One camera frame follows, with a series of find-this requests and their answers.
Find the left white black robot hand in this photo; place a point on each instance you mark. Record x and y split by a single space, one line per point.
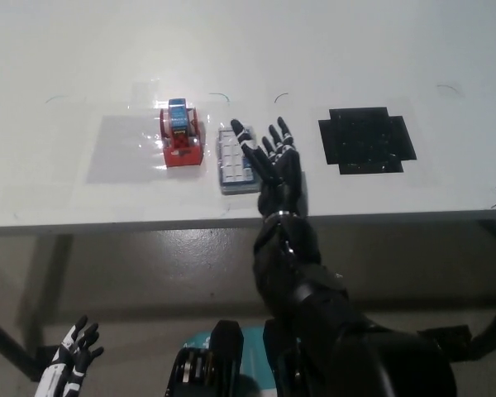
72 360

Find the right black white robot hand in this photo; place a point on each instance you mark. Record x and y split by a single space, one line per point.
279 165

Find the clear plastic screw box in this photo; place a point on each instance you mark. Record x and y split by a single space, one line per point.
231 165

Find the red tape dispenser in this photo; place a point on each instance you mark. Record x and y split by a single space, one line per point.
181 136

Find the black diagonal table brace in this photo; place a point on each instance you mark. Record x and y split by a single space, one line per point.
4 343

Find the grey table leg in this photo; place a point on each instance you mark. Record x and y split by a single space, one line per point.
51 281

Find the black cross-shaped mat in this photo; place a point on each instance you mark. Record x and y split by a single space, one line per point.
365 140

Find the black teal robot torso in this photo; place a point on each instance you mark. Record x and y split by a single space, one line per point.
223 364

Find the black table frame foot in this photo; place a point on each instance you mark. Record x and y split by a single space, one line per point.
475 343

